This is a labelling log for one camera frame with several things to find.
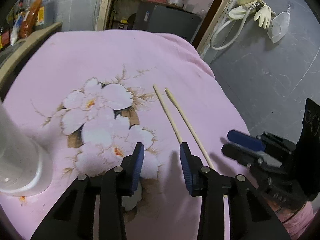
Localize orange sauce pouch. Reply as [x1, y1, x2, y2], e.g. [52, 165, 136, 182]
[19, 0, 42, 38]

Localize white utensil holder basket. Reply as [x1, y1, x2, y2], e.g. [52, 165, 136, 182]
[0, 106, 53, 196]

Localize wooden door frame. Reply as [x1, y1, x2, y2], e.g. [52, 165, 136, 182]
[94, 0, 237, 58]

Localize light bamboo chopstick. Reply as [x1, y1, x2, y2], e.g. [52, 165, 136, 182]
[165, 87, 215, 170]
[153, 84, 183, 144]

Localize clear hanging bag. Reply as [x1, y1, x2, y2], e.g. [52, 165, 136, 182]
[267, 3, 291, 44]

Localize grey cabinet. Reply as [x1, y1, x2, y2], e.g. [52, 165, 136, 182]
[132, 2, 201, 42]

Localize person right hand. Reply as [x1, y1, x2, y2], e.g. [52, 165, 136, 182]
[264, 196, 306, 213]

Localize cream rubber gloves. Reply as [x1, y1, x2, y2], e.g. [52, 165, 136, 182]
[228, 0, 275, 29]

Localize pink floral cloth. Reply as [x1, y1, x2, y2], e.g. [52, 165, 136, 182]
[0, 29, 258, 240]

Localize white hose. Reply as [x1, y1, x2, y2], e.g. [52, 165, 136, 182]
[209, 7, 252, 51]

